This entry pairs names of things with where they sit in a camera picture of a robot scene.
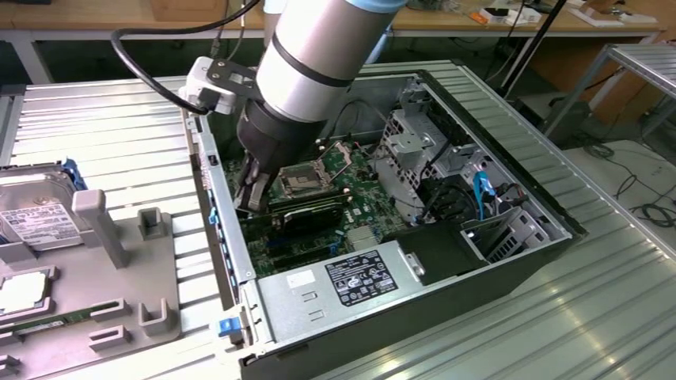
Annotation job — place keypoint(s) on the metal socket cover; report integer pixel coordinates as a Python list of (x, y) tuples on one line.
[(340, 158)]

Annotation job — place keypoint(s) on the black stand pole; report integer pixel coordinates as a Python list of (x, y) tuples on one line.
[(533, 45)]

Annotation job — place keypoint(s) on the perforated metal drive cage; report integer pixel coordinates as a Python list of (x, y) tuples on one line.
[(409, 142)]

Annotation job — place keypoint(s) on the grey power supply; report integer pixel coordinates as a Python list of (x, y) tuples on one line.
[(301, 305)]

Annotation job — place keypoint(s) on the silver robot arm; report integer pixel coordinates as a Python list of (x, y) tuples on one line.
[(316, 59)]

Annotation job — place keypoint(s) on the silver hard drive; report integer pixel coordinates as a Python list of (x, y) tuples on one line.
[(32, 213)]

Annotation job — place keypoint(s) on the green motherboard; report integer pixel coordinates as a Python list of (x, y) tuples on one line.
[(369, 190)]

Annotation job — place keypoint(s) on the long black expansion slot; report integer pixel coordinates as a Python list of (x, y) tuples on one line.
[(297, 261)]

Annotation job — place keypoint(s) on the orange white small box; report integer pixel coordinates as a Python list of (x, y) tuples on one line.
[(481, 17)]

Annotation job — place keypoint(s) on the blue case latch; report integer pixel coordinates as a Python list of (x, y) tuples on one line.
[(228, 326)]

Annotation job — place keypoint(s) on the aluminium frame shelf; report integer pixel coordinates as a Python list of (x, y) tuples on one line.
[(647, 59)]

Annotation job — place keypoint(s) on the silver CPU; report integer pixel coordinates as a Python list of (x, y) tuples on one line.
[(21, 291)]

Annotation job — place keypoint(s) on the black Nvidia graphics card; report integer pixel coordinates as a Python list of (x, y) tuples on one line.
[(316, 223)]

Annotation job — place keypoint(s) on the black camera bracket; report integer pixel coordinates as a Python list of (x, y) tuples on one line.
[(232, 77)]

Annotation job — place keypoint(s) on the CPU socket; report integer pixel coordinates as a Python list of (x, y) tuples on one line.
[(305, 182)]

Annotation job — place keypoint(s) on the black box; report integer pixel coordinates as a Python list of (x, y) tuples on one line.
[(575, 115)]

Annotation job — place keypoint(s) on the small black device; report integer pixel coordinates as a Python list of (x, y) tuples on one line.
[(496, 12)]

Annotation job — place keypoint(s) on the silver finned heatsink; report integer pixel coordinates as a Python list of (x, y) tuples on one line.
[(364, 235)]

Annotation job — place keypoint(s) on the grey parts rack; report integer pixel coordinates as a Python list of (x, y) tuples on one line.
[(79, 285)]

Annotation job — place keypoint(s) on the metal disk bay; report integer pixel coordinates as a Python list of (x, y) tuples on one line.
[(507, 237)]

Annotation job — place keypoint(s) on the green RAM stick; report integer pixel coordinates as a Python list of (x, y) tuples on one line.
[(316, 202), (52, 321)]

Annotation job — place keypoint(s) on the long wooden desk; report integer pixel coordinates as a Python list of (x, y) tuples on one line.
[(448, 23)]

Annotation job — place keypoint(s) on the black open PC case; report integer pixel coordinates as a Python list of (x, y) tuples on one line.
[(423, 308)]

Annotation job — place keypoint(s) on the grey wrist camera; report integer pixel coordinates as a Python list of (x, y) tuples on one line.
[(197, 79)]

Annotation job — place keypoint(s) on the brown wooden cabinet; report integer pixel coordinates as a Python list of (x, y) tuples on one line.
[(565, 63)]

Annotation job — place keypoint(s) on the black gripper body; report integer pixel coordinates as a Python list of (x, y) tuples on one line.
[(275, 142)]

